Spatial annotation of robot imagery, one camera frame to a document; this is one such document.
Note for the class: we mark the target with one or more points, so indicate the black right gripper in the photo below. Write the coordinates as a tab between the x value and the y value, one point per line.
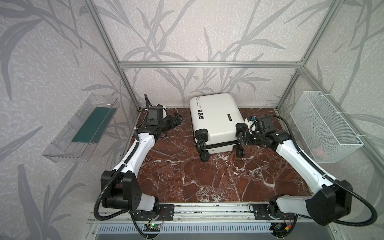
248	139

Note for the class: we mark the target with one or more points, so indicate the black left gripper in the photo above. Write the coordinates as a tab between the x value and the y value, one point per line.
173	120

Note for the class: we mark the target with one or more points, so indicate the white hard-shell suitcase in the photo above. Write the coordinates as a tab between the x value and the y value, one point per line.
217	124

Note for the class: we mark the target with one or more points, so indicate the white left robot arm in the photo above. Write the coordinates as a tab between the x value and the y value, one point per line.
120	189

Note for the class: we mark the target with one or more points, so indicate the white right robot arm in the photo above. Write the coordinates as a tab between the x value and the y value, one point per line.
331	199

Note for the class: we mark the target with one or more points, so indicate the pink object in basket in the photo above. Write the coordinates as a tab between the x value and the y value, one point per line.
319	152

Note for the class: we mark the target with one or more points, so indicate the green circuit board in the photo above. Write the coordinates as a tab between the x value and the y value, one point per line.
152	227

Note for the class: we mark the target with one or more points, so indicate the white wire basket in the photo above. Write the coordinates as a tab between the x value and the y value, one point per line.
322	125

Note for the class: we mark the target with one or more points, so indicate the aluminium frame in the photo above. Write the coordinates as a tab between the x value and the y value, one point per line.
264	53

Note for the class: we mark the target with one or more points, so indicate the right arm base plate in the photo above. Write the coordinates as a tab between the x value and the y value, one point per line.
261	212

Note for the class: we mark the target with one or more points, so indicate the clear plastic wall shelf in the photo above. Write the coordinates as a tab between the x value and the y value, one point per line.
79	138

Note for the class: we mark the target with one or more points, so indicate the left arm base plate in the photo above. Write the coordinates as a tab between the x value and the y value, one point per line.
165	212

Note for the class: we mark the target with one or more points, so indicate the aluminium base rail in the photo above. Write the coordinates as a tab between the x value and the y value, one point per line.
215	212

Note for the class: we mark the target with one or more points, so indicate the right circuit board with wires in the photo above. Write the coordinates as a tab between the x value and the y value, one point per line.
281	228

